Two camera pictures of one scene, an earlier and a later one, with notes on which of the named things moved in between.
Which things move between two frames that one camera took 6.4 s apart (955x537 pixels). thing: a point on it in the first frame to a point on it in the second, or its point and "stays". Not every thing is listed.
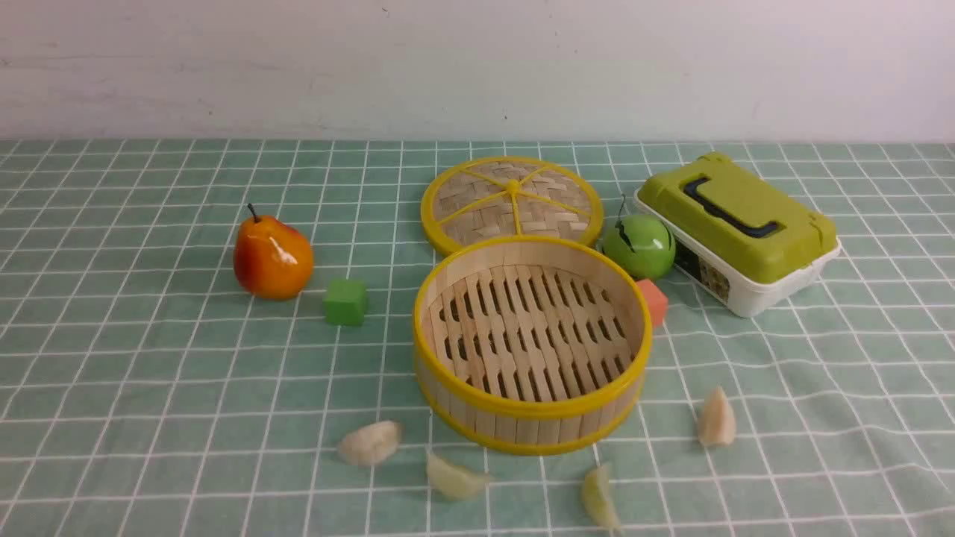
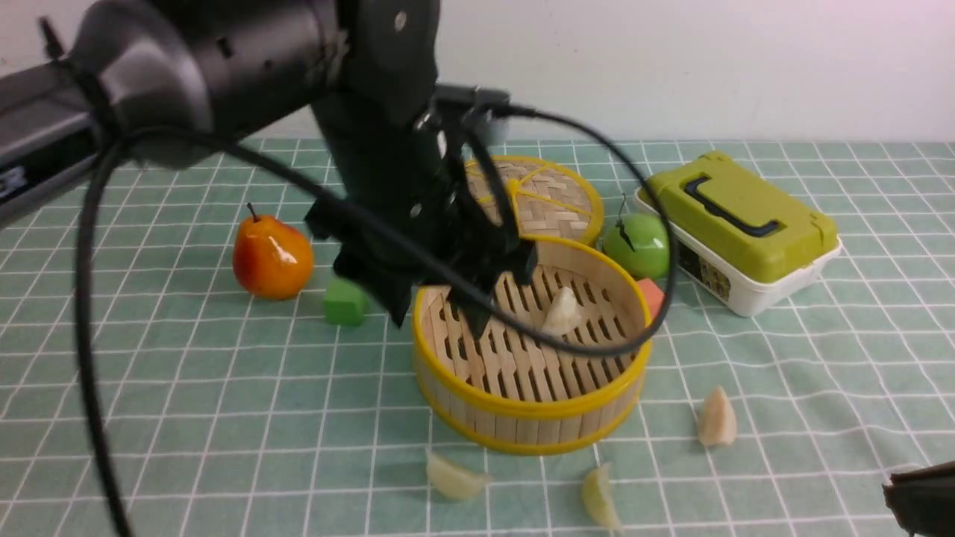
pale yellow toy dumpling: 454,482 stays
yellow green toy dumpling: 598,498 stays
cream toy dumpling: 717,424 stays
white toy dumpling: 370,444 to 564,314
